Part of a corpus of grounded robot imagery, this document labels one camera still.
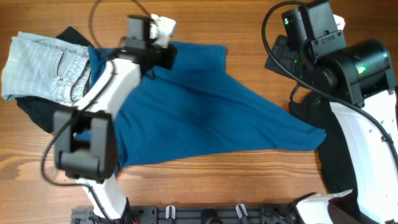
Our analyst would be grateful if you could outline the light blue folded jeans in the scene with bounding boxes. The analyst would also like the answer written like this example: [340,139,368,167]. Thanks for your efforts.
[1,32,91,106]

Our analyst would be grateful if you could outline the black folded garment left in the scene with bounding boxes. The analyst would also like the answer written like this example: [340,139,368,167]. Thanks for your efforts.
[15,26,93,133]

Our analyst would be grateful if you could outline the black garment right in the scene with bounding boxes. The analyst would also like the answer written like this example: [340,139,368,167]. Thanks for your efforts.
[264,34,361,215]

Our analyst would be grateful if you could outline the blue t-shirt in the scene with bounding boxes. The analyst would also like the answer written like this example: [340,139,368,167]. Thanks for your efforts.
[74,40,327,179]

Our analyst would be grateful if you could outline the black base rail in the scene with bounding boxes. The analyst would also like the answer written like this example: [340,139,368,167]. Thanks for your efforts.
[70,204,301,224]

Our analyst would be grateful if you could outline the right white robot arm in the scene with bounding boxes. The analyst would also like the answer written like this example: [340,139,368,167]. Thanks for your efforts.
[265,1,397,223]

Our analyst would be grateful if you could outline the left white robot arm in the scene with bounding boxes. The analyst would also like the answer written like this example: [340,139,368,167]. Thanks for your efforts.
[50,14,177,223]

